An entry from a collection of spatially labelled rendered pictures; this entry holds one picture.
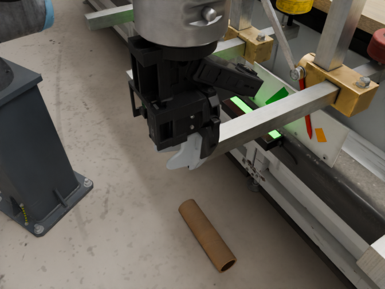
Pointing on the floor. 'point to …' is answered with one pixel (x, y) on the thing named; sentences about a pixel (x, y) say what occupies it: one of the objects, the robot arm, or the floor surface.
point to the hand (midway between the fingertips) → (195, 159)
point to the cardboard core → (207, 235)
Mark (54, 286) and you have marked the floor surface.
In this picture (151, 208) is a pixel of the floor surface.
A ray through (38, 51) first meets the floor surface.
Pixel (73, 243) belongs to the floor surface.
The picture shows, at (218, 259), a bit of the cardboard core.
